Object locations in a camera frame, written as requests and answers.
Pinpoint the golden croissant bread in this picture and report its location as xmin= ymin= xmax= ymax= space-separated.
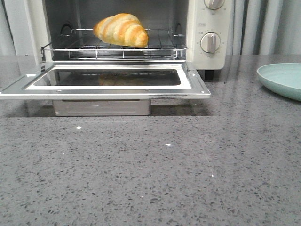
xmin=93 ymin=13 xmax=148 ymax=48

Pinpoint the glass oven door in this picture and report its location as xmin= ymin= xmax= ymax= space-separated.
xmin=0 ymin=62 xmax=211 ymax=100

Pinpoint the cream lower oven knob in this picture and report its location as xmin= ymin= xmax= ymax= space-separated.
xmin=200 ymin=32 xmax=221 ymax=54

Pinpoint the cream oven knob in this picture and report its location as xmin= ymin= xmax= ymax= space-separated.
xmin=200 ymin=32 xmax=221 ymax=54
xmin=204 ymin=0 xmax=225 ymax=10

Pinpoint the cream Toshiba toaster oven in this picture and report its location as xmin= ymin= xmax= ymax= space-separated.
xmin=24 ymin=0 xmax=232 ymax=71

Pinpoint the cream upper oven knob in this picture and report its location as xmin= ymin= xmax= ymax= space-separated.
xmin=204 ymin=0 xmax=225 ymax=10

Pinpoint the metal crumb tray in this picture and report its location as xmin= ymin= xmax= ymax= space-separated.
xmin=52 ymin=99 xmax=151 ymax=116

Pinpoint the white curtain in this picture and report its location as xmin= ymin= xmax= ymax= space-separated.
xmin=227 ymin=0 xmax=301 ymax=55

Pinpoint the light green plate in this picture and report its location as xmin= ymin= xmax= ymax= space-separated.
xmin=257 ymin=63 xmax=301 ymax=101

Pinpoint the metal wire oven rack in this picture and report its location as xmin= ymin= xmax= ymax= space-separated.
xmin=41 ymin=29 xmax=187 ymax=61

